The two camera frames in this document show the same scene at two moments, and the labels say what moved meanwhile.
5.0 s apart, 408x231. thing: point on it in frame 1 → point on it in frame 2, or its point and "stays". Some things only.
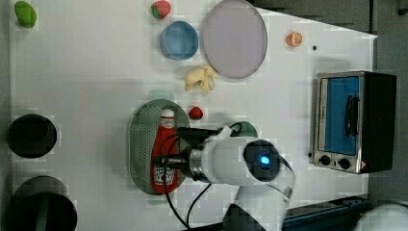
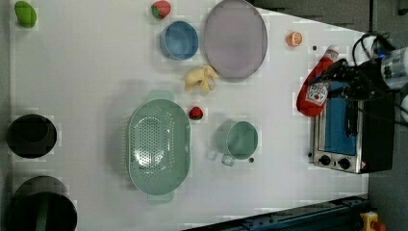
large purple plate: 235,39 stays
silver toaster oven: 354,126 stays
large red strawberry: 161,9 stays
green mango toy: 26,14 stays
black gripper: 183,161 → 365,82
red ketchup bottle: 165,142 → 313,97
